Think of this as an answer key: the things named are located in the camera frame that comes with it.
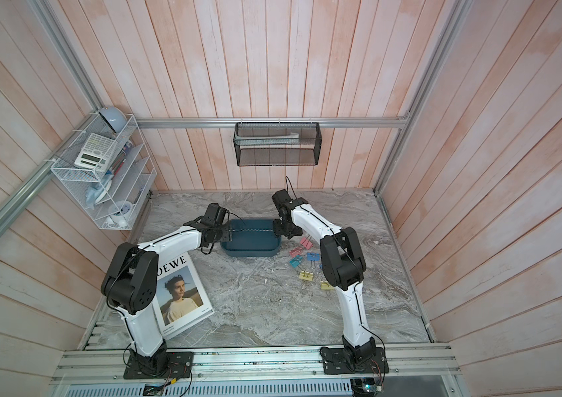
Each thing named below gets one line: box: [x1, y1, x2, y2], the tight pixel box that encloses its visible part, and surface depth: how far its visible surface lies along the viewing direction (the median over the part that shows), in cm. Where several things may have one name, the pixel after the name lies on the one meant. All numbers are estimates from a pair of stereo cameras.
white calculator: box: [73, 133, 118, 173], surface depth 77 cm
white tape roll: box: [107, 200, 134, 225], surface depth 92 cm
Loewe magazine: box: [152, 251, 215, 340], surface depth 83 cm
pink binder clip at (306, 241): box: [300, 234, 314, 250], surface depth 103 cm
